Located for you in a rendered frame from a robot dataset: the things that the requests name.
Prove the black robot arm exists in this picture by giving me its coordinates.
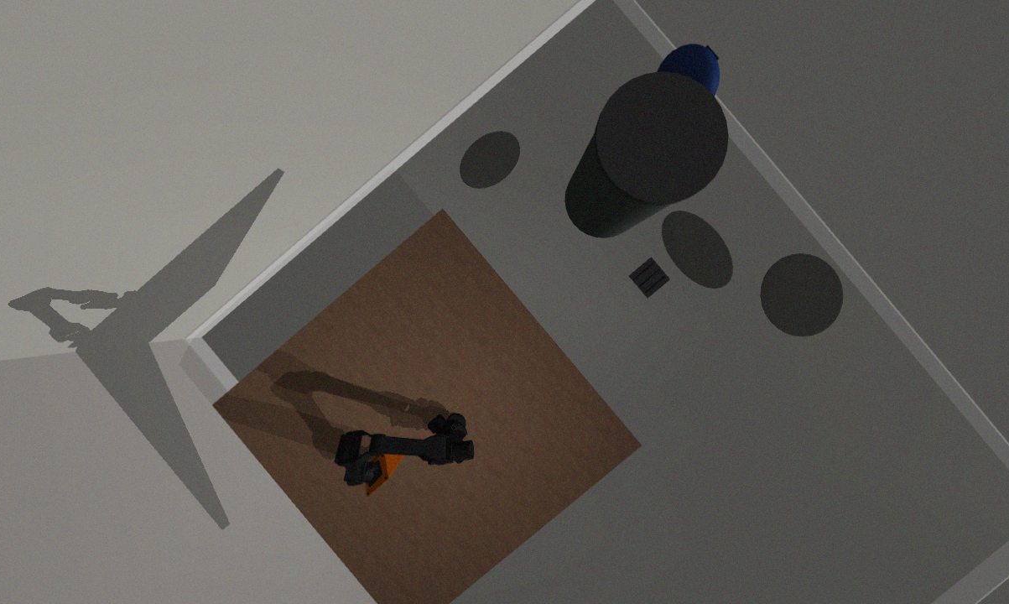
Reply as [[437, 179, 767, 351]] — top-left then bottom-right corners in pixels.
[[334, 421, 474, 487]]

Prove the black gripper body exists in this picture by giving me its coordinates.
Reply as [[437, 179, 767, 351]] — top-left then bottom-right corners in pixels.
[[428, 414, 463, 464]]

